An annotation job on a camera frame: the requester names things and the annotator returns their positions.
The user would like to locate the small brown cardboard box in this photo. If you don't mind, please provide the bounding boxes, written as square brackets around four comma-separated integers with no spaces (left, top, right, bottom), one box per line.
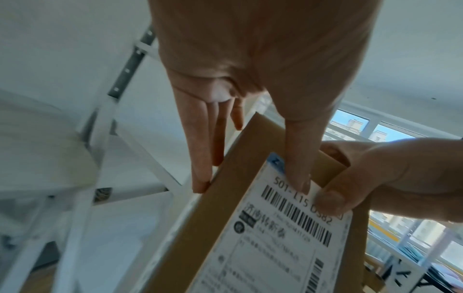
[363,253,386,293]

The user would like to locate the white framed window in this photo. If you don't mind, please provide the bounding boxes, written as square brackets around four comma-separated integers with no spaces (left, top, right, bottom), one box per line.
[324,100,463,293]

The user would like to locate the white metal shelf rack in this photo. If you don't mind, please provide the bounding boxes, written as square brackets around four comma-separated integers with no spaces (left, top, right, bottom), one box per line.
[0,24,189,293]

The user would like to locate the person's right hand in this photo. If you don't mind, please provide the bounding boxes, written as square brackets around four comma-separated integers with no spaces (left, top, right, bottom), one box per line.
[314,137,463,224]

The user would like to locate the brown cardboard box with label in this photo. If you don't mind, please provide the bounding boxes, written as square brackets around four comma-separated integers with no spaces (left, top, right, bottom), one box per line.
[143,112,373,293]

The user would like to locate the person's left hand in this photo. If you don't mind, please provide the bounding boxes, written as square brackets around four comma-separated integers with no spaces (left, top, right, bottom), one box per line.
[146,0,384,196]

